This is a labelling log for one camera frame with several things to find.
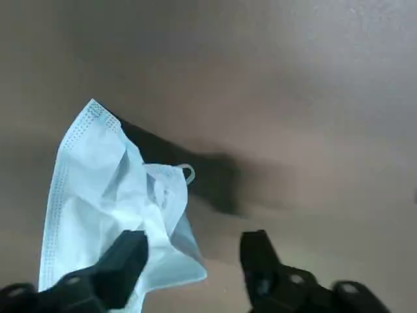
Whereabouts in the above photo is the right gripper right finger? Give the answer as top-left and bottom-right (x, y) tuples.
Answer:
(238, 229), (392, 313)

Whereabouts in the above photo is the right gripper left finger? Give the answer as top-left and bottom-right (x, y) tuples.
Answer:
(0, 230), (149, 313)

